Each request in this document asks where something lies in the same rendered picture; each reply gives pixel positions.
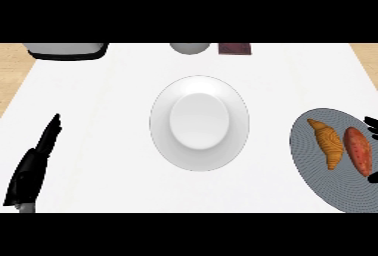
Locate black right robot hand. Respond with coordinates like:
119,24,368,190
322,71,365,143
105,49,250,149
362,115,378,184

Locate reddish orange sweet potato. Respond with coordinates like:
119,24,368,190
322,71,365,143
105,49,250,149
343,126,374,178

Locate grey round placemat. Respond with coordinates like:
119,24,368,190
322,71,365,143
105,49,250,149
288,107,378,214

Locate white oval plate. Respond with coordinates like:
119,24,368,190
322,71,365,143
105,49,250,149
150,75,252,173

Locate golden brown croissant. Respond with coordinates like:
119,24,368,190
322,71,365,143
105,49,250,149
306,118,346,171

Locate dark red box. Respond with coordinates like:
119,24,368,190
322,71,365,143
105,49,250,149
218,42,253,56

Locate grey round object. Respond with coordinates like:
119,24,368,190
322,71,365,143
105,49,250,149
169,42,213,56

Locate white and black appliance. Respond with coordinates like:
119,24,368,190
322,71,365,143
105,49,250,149
23,42,111,61

